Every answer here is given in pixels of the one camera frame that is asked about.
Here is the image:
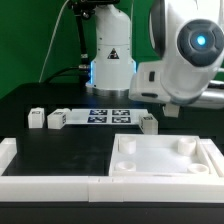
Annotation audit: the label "black camera stand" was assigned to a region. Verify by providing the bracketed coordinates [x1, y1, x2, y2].
[67, 0, 120, 64]

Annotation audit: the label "white sheet with markers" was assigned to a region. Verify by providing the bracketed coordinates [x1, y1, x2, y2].
[66, 109, 148, 125]

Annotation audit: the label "black cable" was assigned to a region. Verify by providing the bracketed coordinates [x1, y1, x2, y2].
[43, 64, 92, 84]

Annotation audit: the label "white cable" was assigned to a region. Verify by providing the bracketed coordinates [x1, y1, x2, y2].
[38, 0, 72, 84]

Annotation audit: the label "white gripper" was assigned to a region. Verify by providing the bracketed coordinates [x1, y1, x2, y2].
[129, 62, 171, 103]

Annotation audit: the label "white U-shaped obstacle fence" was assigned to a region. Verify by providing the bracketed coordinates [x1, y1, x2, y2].
[0, 138, 224, 203]

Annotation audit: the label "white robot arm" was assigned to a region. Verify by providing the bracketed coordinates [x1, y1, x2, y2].
[86, 0, 224, 108]

